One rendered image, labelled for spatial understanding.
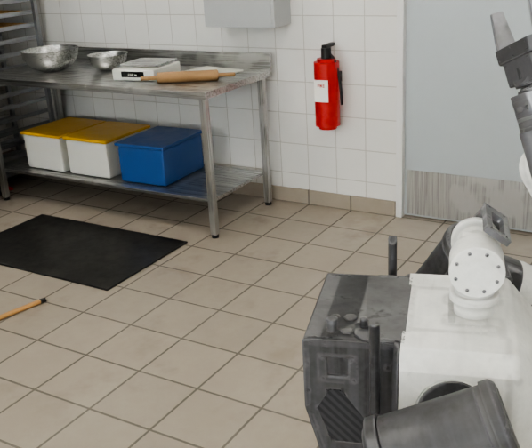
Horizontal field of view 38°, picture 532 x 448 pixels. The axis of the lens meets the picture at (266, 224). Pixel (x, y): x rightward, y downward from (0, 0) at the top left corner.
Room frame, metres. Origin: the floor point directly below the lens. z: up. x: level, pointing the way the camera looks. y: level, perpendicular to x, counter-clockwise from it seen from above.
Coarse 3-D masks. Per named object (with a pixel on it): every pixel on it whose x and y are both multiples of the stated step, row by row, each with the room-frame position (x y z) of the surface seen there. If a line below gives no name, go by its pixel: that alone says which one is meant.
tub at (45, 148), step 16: (32, 128) 5.25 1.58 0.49; (48, 128) 5.22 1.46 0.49; (64, 128) 5.20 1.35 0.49; (80, 128) 5.17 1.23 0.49; (32, 144) 5.14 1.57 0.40; (48, 144) 5.05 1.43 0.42; (64, 144) 5.03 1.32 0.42; (32, 160) 5.16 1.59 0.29; (48, 160) 5.07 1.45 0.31; (64, 160) 5.01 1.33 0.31
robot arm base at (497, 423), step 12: (480, 384) 0.69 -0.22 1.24; (492, 384) 0.68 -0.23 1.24; (480, 396) 0.67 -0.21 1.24; (492, 396) 0.66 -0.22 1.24; (480, 408) 0.66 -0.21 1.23; (492, 408) 0.65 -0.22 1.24; (504, 408) 0.71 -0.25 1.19; (372, 420) 0.69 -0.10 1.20; (492, 420) 0.64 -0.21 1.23; (504, 420) 0.64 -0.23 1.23; (372, 432) 0.68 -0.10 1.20; (492, 432) 0.64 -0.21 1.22; (504, 432) 0.63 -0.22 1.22; (372, 444) 0.66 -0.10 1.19; (504, 444) 0.63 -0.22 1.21; (516, 444) 0.63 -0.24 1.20
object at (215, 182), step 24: (96, 48) 5.53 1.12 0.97; (120, 48) 5.41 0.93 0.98; (0, 72) 5.30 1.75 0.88; (24, 72) 5.24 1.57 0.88; (48, 72) 5.18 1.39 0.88; (72, 72) 5.12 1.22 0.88; (96, 72) 5.07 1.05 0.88; (240, 72) 4.74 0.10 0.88; (264, 72) 4.71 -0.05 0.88; (168, 96) 4.31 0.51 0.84; (192, 96) 4.22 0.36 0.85; (264, 96) 4.75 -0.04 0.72; (264, 120) 4.74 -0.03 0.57; (0, 144) 5.20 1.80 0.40; (264, 144) 4.74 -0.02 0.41; (0, 168) 5.17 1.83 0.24; (24, 168) 5.17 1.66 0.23; (216, 168) 4.89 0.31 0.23; (264, 168) 4.75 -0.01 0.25; (144, 192) 4.53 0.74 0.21; (168, 192) 4.45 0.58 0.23; (192, 192) 4.42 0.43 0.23; (216, 192) 4.39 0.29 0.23; (264, 192) 4.76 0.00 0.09; (216, 216) 4.23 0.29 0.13
